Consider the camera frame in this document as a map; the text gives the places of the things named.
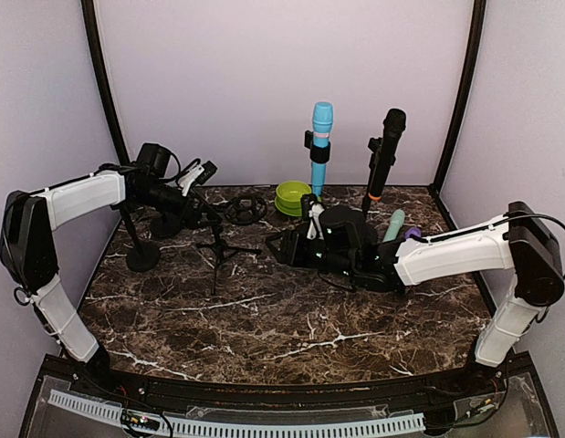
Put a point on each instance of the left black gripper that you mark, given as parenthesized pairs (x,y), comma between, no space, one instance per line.
(192,221)

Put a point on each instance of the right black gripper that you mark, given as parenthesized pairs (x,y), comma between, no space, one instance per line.
(292,244)

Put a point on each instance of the black round-base mic stand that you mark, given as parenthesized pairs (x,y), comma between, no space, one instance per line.
(167,224)
(382,159)
(309,150)
(144,255)

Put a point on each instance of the mint green microphone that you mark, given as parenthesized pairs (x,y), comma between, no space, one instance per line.
(395,225)

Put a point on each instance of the light blue microphone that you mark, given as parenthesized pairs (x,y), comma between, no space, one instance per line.
(322,122)

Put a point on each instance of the purple microphone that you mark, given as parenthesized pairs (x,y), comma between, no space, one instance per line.
(413,232)

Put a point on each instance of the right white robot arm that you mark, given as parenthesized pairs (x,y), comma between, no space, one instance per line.
(338,240)

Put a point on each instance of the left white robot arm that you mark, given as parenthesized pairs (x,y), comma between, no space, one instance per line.
(28,252)

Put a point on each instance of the lime green plate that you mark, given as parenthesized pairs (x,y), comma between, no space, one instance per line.
(289,209)

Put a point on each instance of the lime green bowl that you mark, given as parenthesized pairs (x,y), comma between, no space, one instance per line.
(289,193)

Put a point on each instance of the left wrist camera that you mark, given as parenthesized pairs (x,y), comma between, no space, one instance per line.
(196,173)

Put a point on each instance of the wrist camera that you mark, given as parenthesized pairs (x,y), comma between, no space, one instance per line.
(311,209)
(196,173)

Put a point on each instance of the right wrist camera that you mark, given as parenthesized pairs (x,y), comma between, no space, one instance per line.
(311,209)

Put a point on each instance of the white slotted cable duct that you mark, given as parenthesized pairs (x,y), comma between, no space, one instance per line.
(213,422)

